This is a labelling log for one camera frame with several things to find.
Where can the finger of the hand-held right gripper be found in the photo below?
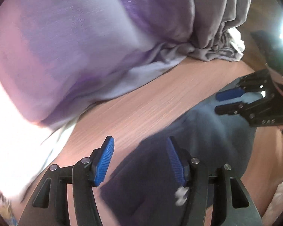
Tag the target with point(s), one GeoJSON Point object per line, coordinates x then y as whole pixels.
{"type": "Point", "coordinates": [228, 93]}
{"type": "Point", "coordinates": [228, 109]}

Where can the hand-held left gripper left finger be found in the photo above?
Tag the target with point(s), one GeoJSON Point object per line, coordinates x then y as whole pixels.
{"type": "Point", "coordinates": [103, 162]}

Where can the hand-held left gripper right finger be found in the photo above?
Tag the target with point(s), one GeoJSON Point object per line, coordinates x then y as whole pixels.
{"type": "Point", "coordinates": [176, 162]}

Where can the black pants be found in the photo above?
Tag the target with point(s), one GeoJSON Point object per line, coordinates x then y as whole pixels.
{"type": "Point", "coordinates": [210, 134]}

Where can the white curtain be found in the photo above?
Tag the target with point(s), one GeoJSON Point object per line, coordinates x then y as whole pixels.
{"type": "Point", "coordinates": [238, 43]}

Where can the grey curtain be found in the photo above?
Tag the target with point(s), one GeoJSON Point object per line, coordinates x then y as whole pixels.
{"type": "Point", "coordinates": [217, 28]}

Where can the pale cloth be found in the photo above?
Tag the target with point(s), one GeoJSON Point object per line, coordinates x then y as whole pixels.
{"type": "Point", "coordinates": [281, 204]}

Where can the purple curtain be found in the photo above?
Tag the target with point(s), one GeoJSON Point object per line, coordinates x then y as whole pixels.
{"type": "Point", "coordinates": [85, 51]}

